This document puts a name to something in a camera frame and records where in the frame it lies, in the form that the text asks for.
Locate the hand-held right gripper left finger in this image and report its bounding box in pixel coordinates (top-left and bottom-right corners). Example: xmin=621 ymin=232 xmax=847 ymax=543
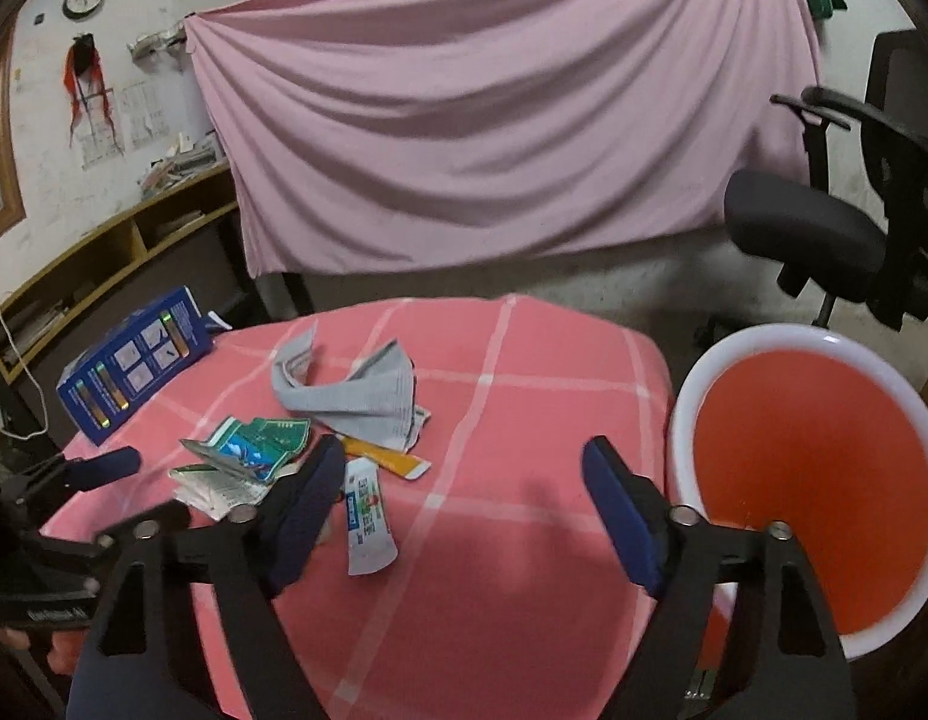
xmin=66 ymin=433 xmax=349 ymax=720

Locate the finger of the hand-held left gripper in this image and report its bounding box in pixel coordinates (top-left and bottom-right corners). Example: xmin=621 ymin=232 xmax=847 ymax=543
xmin=32 ymin=501 xmax=193 ymax=565
xmin=14 ymin=446 xmax=142 ymax=500

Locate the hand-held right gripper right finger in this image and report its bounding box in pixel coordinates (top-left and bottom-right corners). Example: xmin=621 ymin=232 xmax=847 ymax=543
xmin=579 ymin=435 xmax=858 ymax=720

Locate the grey face mask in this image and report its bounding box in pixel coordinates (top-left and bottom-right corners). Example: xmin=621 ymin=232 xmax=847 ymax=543
xmin=272 ymin=321 xmax=421 ymax=454

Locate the red and white basin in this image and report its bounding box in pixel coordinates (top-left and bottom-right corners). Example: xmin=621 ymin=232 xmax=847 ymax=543
xmin=668 ymin=324 xmax=928 ymax=662

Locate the person's left hand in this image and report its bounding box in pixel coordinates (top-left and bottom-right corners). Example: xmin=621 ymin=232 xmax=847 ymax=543
xmin=0 ymin=624 xmax=86 ymax=685

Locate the white toothpaste tube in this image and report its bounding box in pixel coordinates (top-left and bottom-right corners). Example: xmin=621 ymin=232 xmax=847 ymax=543
xmin=344 ymin=457 xmax=399 ymax=577

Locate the green and blue wrapper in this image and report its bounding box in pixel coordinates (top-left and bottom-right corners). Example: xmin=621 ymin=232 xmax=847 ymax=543
xmin=180 ymin=417 xmax=313 ymax=482

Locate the orange flat packet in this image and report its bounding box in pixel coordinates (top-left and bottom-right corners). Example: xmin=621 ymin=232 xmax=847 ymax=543
xmin=336 ymin=435 xmax=433 ymax=479

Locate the white crumpled wrapper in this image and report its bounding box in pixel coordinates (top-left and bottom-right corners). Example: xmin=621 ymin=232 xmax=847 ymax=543
xmin=170 ymin=463 xmax=276 ymax=521

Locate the blue cardboard box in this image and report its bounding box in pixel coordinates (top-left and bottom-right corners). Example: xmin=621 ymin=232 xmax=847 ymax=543
xmin=56 ymin=286 xmax=214 ymax=446

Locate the pink checked tablecloth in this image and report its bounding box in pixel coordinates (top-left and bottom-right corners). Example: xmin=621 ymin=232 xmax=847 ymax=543
xmin=40 ymin=295 xmax=723 ymax=720

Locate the wooden shelf unit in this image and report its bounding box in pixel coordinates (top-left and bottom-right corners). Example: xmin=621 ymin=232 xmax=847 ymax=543
xmin=0 ymin=161 xmax=244 ymax=385

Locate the pile of papers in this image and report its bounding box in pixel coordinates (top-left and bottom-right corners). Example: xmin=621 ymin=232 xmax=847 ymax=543
xmin=137 ymin=133 xmax=229 ymax=200

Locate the black office chair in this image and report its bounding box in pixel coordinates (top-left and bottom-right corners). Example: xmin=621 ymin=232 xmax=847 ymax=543
xmin=723 ymin=30 xmax=928 ymax=332

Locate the pink hanging sheet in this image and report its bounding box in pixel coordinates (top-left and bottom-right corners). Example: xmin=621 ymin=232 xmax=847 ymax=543
xmin=182 ymin=0 xmax=823 ymax=276

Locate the white cable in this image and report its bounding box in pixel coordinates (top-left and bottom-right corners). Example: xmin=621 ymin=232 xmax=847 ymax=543
xmin=0 ymin=300 xmax=54 ymax=441

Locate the wooden window frame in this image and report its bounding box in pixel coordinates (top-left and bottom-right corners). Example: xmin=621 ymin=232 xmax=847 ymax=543
xmin=0 ymin=22 xmax=27 ymax=250

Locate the white wall paper sheet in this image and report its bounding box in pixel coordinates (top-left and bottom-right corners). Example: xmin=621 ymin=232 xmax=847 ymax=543
xmin=77 ymin=90 xmax=127 ymax=167
xmin=122 ymin=79 xmax=172 ymax=152

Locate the red tassel wall ornament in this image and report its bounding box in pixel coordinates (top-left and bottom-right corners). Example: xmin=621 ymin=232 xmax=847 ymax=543
xmin=62 ymin=34 xmax=127 ymax=149

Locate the white wall-mounted fixture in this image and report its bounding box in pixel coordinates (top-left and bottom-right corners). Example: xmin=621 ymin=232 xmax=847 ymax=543
xmin=128 ymin=22 xmax=191 ymax=65

